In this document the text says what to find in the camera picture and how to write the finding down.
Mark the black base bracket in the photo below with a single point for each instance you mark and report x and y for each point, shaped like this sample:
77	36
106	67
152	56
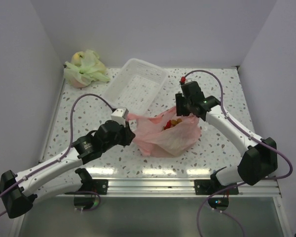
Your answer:
92	187
208	187

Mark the aluminium mounting rail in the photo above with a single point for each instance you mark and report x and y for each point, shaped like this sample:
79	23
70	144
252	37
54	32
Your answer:
156	188

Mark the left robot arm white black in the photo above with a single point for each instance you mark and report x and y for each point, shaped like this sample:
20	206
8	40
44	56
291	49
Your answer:
18	190

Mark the right black base bracket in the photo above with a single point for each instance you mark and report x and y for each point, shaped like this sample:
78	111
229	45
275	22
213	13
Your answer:
208	187

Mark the green plastic bag with fruit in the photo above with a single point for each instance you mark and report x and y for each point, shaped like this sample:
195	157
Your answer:
84	68

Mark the red orange chili pepper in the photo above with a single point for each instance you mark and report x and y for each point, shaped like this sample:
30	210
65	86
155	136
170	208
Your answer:
167	126

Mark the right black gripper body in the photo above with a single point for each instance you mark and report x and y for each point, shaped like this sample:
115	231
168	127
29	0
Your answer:
189	104

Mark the left black base bracket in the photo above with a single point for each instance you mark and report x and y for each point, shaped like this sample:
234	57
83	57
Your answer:
92	187

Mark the brown longan bunch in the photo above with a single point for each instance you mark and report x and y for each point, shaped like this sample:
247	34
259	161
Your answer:
175	122

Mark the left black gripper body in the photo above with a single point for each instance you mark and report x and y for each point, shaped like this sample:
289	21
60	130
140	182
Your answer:
118	140

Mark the white plastic basket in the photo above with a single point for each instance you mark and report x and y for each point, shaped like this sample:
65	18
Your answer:
136	86

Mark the pink plastic bag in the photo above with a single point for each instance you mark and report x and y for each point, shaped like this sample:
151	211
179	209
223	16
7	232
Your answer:
152	141

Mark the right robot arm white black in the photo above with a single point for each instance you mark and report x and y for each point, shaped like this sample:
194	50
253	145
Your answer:
258	156

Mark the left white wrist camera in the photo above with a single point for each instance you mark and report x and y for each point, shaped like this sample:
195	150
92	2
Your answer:
120	115

